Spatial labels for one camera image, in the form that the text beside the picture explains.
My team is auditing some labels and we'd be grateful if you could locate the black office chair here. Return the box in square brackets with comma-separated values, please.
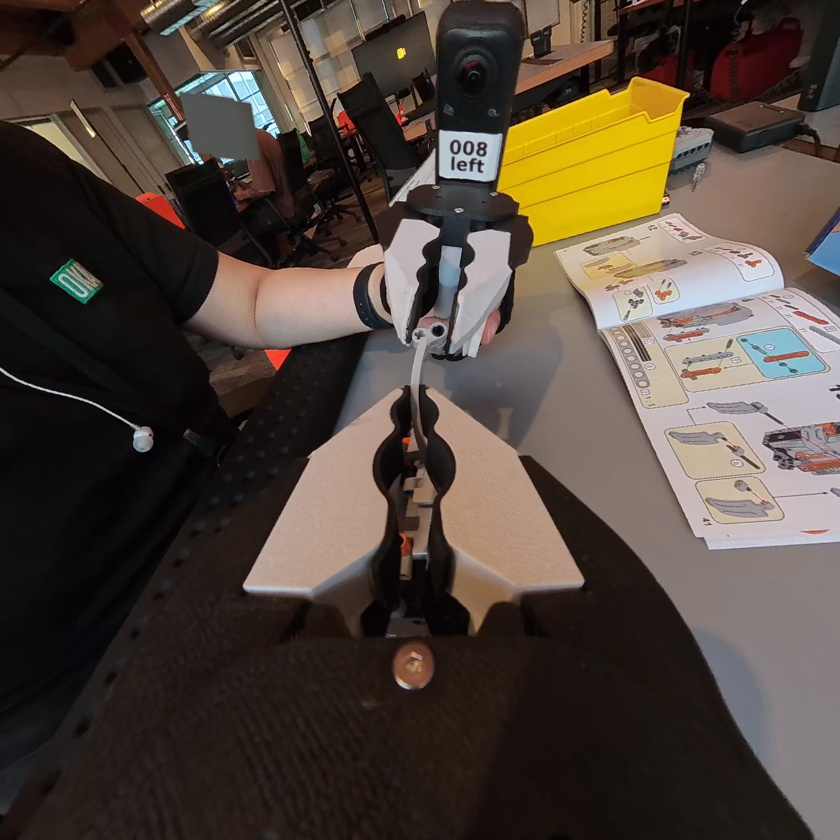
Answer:
[276, 120, 357, 258]
[338, 72, 421, 198]
[164, 157, 277, 266]

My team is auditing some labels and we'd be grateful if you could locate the orange object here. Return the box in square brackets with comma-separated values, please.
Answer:
[138, 192, 186, 228]

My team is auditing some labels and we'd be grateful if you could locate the black device box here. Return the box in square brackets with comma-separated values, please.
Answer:
[705, 101, 807, 155]

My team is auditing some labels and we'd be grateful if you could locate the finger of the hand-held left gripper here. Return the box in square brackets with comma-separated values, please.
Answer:
[382, 218, 439, 349]
[445, 233, 513, 361]

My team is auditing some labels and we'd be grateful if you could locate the person's left forearm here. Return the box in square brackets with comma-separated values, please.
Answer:
[180, 249, 368, 350]

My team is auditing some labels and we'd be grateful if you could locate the red bag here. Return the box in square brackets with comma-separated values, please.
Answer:
[710, 18, 823, 101]
[640, 47, 698, 89]

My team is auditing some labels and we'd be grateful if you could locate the grey curved toy panel piece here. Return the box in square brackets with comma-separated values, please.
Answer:
[384, 317, 452, 636]

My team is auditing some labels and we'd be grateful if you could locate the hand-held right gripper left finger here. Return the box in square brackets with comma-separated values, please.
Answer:
[241, 386, 411, 635]

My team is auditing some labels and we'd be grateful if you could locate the blue building kit box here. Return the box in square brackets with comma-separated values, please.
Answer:
[806, 210, 840, 277]

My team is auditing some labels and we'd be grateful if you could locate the white cord with earbud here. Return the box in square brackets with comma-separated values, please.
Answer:
[0, 366, 156, 454]

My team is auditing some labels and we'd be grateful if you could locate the black wristband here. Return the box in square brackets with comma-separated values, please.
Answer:
[353, 262, 395, 331]

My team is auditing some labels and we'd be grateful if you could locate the open instruction booklet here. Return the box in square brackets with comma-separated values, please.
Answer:
[554, 213, 840, 551]

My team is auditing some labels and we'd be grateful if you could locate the black monitor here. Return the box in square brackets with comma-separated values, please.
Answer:
[351, 10, 442, 99]

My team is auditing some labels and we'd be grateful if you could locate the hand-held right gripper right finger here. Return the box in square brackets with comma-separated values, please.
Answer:
[420, 386, 586, 635]

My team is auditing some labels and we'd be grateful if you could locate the grey computer monitor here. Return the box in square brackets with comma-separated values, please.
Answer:
[797, 0, 840, 112]

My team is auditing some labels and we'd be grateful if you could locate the yellow plastic bin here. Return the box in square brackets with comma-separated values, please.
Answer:
[499, 75, 690, 247]

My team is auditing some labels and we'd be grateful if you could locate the grey toy block part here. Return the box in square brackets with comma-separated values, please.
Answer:
[669, 126, 716, 173]

